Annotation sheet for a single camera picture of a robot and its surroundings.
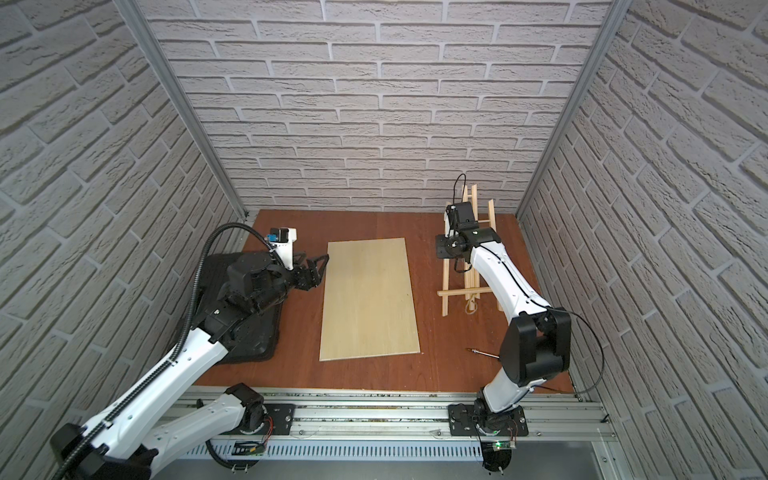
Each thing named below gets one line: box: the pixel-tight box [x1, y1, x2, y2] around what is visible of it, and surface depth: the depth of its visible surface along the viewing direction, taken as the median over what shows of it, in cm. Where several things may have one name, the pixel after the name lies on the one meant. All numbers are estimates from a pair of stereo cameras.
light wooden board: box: [319, 237, 421, 361], surface depth 95 cm
